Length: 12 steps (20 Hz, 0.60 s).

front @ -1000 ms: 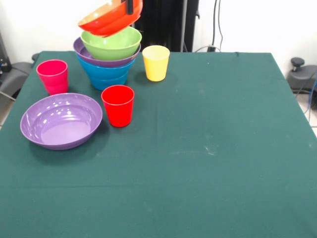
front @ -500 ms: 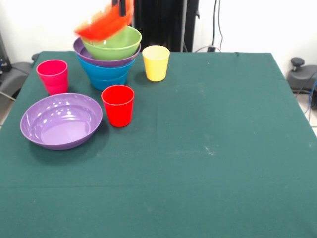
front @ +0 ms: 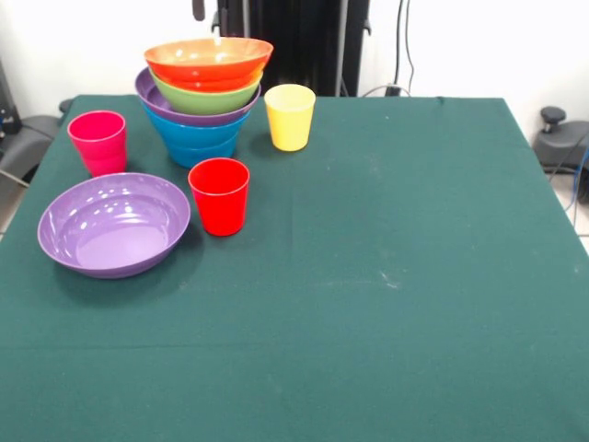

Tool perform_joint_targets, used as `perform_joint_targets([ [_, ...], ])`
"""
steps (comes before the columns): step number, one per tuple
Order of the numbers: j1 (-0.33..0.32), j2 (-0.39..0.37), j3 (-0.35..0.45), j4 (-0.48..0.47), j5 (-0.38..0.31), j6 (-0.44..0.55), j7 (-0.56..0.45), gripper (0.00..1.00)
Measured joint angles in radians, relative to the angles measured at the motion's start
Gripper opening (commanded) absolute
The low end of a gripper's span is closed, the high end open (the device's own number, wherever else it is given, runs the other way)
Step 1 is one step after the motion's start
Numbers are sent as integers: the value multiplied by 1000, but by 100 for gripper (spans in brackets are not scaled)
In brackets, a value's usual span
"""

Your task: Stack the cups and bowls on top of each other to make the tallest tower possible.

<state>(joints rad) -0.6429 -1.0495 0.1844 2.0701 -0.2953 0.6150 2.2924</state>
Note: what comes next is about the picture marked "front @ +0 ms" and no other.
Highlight orange plastic bowl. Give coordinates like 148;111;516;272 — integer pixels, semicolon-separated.
144;37;274;94

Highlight green plastic bowl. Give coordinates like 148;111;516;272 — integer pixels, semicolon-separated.
148;68;265;116

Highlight purple plastic bowl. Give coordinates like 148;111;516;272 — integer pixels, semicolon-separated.
134;67;262;128
37;172;192;280

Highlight large blue plastic bowl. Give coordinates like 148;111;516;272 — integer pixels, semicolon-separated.
140;99;252;156

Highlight yellow plastic cup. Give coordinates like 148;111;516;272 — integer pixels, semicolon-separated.
264;83;317;152

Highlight red plastic cup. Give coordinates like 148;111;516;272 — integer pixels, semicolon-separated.
187;157;251;237

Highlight small teal plastic bowl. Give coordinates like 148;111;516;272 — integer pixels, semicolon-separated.
166;137;239;169

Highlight pink plastic cup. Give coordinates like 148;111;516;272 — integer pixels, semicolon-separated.
66;110;128;178

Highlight grey equipment base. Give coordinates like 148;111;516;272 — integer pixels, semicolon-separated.
0;59;62;185

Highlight dark green tablecloth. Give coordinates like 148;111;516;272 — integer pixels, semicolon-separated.
0;94;589;442

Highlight black wall cable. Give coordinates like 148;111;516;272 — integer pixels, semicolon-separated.
388;31;415;98

